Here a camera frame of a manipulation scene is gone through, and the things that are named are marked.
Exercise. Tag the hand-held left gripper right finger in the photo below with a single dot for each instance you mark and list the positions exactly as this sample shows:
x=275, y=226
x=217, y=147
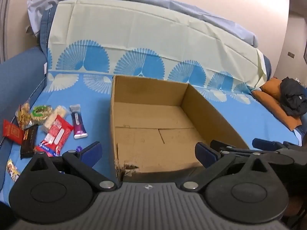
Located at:
x=205, y=155

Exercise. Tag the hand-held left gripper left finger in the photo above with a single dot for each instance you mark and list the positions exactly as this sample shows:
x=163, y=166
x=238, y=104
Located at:
x=91, y=153

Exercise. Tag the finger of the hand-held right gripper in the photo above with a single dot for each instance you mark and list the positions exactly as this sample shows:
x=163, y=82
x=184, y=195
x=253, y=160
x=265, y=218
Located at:
x=230, y=146
x=263, y=143

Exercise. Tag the small purple candy wrapper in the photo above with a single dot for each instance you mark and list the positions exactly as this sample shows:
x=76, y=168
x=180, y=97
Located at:
x=79, y=149

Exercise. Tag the purple snack packet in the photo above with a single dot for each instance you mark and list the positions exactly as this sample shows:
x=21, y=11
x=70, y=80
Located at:
x=78, y=122

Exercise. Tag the red and white snack packet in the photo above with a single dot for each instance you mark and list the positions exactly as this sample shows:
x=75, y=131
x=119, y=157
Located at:
x=57, y=134

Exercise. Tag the white rice cracker packet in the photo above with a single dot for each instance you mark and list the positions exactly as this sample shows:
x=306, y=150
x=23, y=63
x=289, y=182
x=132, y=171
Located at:
x=51, y=119

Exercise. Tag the brown cardboard box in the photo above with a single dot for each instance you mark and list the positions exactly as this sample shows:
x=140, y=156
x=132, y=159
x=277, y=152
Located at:
x=156, y=124

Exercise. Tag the dark brown chocolate bar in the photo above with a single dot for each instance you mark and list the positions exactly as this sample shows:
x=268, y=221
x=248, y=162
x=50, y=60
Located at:
x=27, y=143

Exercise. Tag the green label nut cluster packet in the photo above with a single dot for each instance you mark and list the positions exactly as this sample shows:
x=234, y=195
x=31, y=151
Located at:
x=40, y=112

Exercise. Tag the clear packet of yellow crackers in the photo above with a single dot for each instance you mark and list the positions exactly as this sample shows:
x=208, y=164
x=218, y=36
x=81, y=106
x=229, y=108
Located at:
x=22, y=115

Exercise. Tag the yellow snack packet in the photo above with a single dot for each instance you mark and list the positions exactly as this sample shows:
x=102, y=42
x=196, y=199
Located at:
x=13, y=171

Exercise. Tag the small red snack packet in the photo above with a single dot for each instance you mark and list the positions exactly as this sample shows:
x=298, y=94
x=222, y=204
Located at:
x=12, y=130

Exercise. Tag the orange cushion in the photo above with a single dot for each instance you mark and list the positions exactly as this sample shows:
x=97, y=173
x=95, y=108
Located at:
x=272, y=87
x=271, y=107

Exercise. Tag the dark clothing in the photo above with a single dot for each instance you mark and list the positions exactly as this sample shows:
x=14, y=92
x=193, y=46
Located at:
x=293, y=95

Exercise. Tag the brown paper bag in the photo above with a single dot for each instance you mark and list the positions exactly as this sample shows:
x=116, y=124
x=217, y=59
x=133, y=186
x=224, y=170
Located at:
x=30, y=31

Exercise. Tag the cream and blue printed cloth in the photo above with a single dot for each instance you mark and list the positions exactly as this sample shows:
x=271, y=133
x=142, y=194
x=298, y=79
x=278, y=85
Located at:
x=156, y=28

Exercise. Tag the light blue sheet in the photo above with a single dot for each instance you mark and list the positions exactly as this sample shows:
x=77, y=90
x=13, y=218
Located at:
x=168, y=2

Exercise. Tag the grey curtain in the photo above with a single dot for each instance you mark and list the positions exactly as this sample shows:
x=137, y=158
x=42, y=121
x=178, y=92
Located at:
x=6, y=16

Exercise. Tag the wall switch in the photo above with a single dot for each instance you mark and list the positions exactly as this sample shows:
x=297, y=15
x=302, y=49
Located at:
x=291, y=54

